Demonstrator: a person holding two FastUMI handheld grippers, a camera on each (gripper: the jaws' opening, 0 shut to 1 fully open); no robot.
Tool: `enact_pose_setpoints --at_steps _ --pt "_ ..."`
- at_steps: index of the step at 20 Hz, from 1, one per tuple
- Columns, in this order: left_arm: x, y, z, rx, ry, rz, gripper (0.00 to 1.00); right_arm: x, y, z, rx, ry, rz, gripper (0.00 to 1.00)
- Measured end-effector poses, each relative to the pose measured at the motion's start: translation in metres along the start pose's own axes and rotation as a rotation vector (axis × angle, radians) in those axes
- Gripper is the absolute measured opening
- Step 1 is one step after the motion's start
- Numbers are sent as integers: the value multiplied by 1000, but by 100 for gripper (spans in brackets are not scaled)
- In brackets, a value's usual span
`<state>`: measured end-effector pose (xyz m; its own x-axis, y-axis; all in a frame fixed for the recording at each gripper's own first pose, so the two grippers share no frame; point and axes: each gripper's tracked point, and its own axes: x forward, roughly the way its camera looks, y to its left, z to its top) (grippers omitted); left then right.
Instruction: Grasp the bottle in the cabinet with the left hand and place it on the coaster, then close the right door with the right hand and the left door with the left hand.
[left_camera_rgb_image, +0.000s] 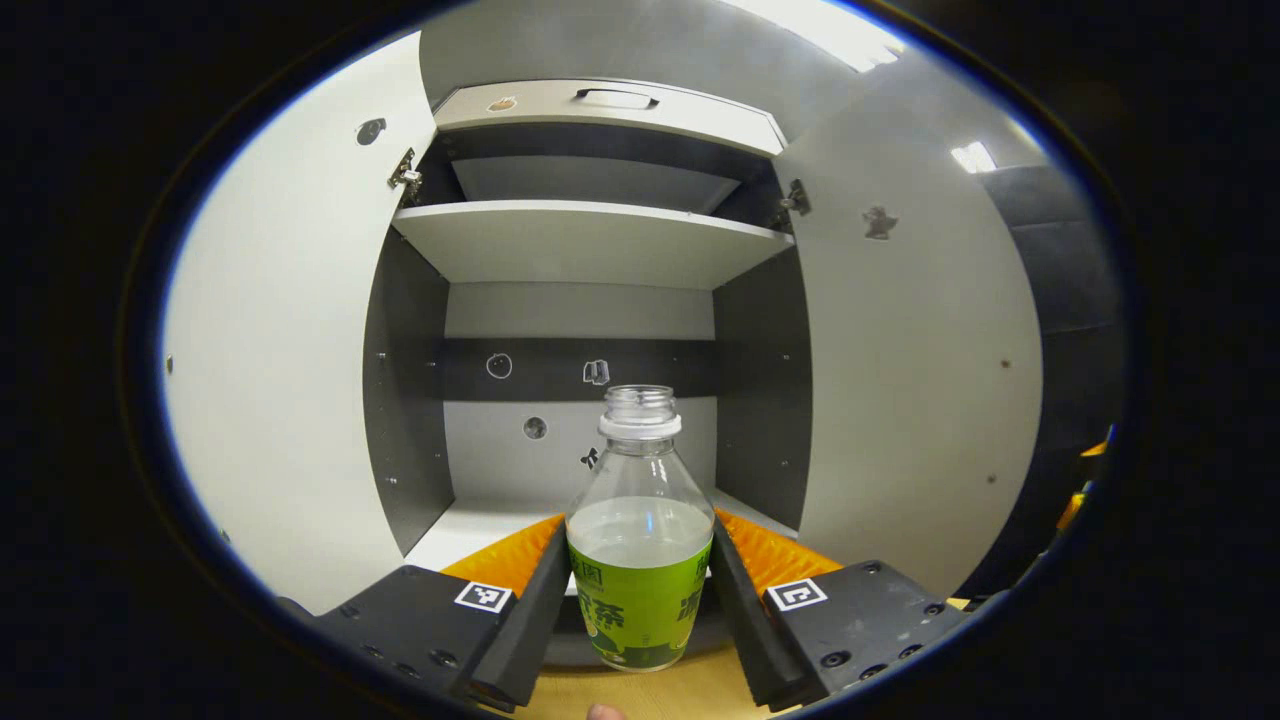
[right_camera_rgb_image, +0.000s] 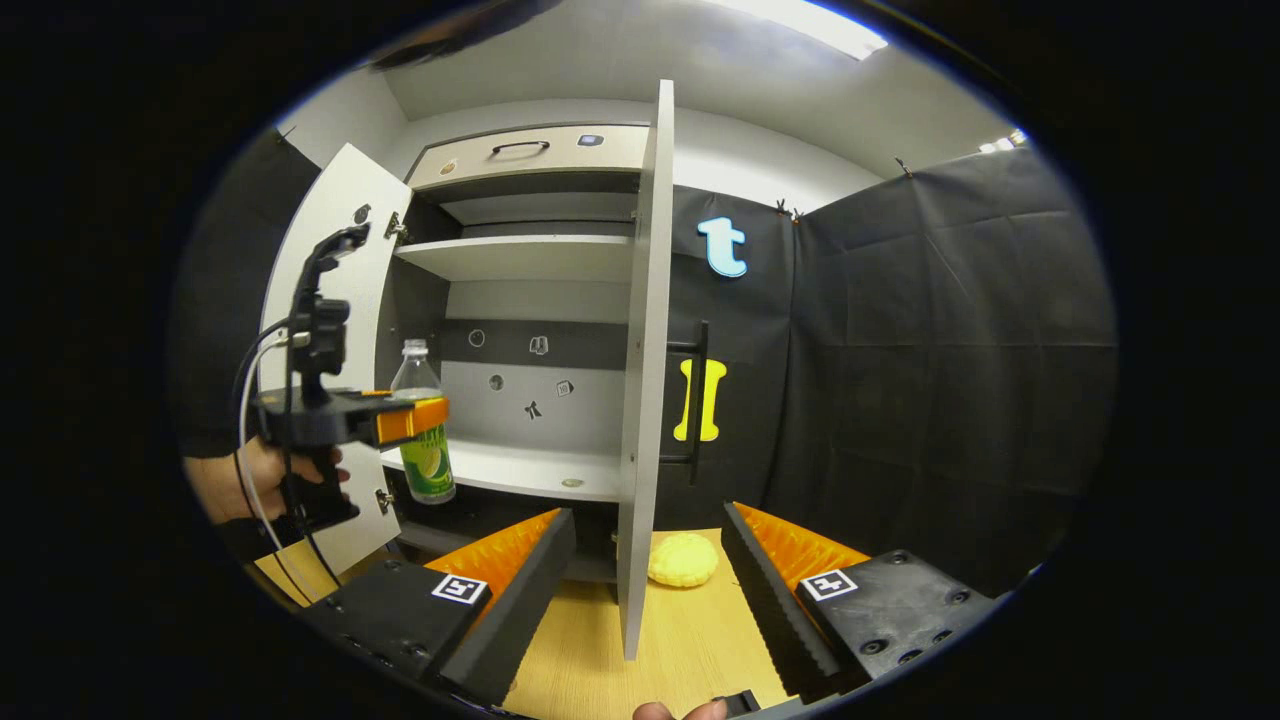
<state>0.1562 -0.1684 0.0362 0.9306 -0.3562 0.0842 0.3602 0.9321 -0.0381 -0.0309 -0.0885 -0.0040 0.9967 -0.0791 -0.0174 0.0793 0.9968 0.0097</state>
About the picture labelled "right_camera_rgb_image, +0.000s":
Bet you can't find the white cabinet drawer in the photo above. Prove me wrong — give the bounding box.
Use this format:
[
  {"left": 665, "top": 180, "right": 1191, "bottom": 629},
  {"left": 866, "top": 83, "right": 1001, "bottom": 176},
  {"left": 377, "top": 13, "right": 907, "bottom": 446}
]
[{"left": 405, "top": 124, "right": 653, "bottom": 191}]

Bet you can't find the white cable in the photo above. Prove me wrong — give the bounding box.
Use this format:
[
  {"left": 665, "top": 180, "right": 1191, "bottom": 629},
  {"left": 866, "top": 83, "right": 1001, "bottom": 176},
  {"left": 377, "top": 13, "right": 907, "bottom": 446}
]
[{"left": 238, "top": 330, "right": 306, "bottom": 566}]

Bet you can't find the black door handle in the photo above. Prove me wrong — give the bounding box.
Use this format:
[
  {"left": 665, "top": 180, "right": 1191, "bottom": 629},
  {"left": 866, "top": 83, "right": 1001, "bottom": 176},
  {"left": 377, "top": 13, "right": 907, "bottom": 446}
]
[{"left": 665, "top": 320, "right": 711, "bottom": 488}]

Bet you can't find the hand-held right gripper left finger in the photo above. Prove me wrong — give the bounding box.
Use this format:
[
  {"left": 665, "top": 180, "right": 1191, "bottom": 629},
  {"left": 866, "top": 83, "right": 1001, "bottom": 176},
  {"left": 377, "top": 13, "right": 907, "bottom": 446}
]
[{"left": 300, "top": 507, "right": 578, "bottom": 706}]

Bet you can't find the white and grey cabinet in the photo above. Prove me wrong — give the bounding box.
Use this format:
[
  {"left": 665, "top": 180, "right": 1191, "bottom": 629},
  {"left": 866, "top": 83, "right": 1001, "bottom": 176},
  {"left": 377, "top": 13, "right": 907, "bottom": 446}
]
[{"left": 385, "top": 122, "right": 661, "bottom": 586}]

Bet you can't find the white cabinet door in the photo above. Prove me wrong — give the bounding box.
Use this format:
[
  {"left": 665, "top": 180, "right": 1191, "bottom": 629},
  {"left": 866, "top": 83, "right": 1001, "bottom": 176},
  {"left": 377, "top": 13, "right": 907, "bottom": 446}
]
[
  {"left": 615, "top": 78, "right": 676, "bottom": 661},
  {"left": 258, "top": 142, "right": 413, "bottom": 579}
]

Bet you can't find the yellow round bun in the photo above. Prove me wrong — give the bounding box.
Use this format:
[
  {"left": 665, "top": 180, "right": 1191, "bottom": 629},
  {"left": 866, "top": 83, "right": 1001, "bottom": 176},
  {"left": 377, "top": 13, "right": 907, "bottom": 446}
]
[{"left": 647, "top": 533, "right": 719, "bottom": 589}]

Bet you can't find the green label plastic bottle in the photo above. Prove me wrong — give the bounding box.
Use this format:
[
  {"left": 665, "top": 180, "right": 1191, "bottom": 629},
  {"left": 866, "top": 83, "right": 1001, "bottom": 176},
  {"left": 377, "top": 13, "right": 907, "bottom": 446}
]
[{"left": 390, "top": 338, "right": 457, "bottom": 506}]

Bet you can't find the black backdrop cloth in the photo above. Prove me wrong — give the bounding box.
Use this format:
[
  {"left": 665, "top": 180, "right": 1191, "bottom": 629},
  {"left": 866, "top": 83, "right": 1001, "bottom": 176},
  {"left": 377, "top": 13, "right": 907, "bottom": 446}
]
[{"left": 175, "top": 130, "right": 1119, "bottom": 601}]

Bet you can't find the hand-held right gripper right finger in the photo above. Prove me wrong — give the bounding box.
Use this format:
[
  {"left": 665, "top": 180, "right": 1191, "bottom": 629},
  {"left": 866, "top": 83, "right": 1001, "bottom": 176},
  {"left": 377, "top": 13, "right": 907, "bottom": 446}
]
[{"left": 720, "top": 500, "right": 1001, "bottom": 704}]

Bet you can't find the white cabinet shelf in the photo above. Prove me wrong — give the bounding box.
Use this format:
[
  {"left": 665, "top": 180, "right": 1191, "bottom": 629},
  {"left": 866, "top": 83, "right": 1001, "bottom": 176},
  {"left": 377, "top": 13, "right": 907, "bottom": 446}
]
[
  {"left": 393, "top": 234, "right": 636, "bottom": 283},
  {"left": 380, "top": 438, "right": 626, "bottom": 503}
]

